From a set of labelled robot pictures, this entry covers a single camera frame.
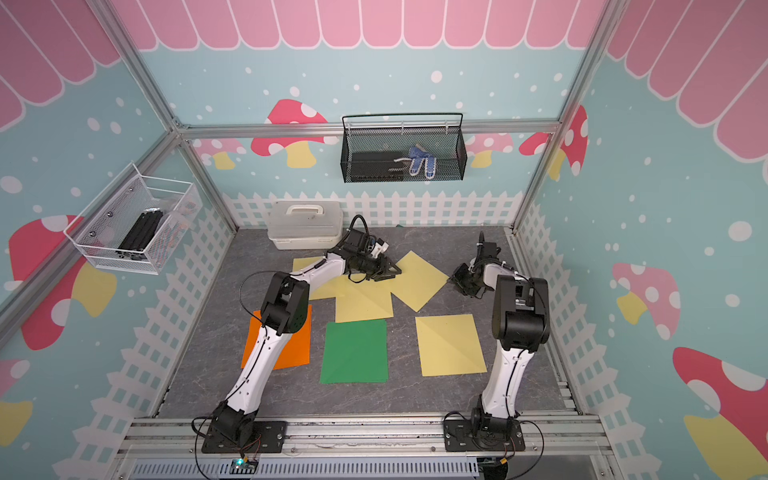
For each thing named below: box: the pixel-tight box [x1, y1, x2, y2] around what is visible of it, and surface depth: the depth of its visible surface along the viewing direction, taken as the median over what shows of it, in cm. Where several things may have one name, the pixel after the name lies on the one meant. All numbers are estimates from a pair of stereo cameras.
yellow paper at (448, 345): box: [415, 314, 488, 377], surface depth 92 cm
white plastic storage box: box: [267, 200, 344, 250], surface depth 111 cm
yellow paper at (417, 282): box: [390, 250, 450, 313], surface depth 109 cm
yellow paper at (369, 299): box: [335, 275, 394, 323], surface depth 102 cm
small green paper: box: [320, 319, 388, 384], surface depth 90 cm
